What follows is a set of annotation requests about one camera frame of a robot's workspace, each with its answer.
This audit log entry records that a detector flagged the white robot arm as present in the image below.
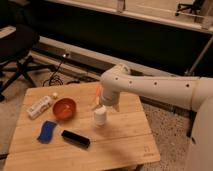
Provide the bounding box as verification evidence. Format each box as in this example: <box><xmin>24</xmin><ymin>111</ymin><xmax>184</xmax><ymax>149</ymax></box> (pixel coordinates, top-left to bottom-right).
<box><xmin>99</xmin><ymin>64</ymin><xmax>213</xmax><ymax>171</ymax></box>

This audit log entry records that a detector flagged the black cable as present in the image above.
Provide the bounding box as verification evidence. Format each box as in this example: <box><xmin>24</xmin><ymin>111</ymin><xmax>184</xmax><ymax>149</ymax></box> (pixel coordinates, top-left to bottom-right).
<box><xmin>41</xmin><ymin>53</ymin><xmax>83</xmax><ymax>88</ymax></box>

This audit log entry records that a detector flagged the black office chair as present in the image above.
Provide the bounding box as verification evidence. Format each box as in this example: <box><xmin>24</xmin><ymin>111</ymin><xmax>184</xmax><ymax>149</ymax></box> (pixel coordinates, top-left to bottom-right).
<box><xmin>0</xmin><ymin>25</ymin><xmax>56</xmax><ymax>102</ymax></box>

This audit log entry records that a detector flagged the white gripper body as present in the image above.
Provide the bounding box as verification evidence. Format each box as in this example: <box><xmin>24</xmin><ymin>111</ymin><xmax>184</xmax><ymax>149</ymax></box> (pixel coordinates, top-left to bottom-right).
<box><xmin>92</xmin><ymin>87</ymin><xmax>120</xmax><ymax>112</ymax></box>

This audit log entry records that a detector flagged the black eraser block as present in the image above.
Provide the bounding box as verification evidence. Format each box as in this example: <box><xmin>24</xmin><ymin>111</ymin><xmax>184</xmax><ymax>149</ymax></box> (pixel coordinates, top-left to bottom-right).
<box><xmin>61</xmin><ymin>130</ymin><xmax>90</xmax><ymax>148</ymax></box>

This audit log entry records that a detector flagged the distant office chair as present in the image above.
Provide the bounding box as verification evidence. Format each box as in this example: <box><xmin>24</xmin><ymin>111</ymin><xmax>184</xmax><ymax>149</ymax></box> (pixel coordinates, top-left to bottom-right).
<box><xmin>175</xmin><ymin>0</ymin><xmax>204</xmax><ymax>16</ymax></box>

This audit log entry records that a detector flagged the blue sponge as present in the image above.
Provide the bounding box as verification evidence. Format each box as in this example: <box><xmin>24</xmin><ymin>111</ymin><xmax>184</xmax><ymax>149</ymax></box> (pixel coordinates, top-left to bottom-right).
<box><xmin>37</xmin><ymin>121</ymin><xmax>57</xmax><ymax>143</ymax></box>

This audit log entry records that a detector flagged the white remote control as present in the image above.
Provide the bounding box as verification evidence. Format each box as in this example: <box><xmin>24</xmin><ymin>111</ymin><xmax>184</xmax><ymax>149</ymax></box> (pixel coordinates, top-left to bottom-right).
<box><xmin>27</xmin><ymin>96</ymin><xmax>53</xmax><ymax>119</ymax></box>

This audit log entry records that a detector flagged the orange bowl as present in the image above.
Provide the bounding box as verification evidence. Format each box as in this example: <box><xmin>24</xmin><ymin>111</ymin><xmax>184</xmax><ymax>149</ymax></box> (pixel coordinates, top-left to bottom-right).
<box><xmin>53</xmin><ymin>98</ymin><xmax>76</xmax><ymax>121</ymax></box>

